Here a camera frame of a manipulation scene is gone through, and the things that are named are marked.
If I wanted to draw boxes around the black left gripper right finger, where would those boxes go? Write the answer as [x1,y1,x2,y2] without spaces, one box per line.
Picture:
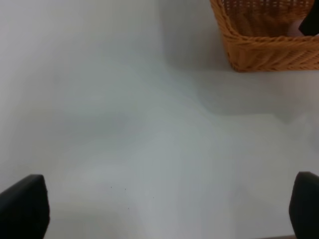
[289,172,319,239]

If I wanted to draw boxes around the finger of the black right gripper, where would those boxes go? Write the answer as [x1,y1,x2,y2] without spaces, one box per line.
[299,6,319,36]

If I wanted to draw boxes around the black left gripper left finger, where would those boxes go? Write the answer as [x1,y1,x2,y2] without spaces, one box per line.
[0,174,50,239]

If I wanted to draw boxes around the orange woven wicker basket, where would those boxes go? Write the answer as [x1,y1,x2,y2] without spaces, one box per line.
[210,0,319,72]

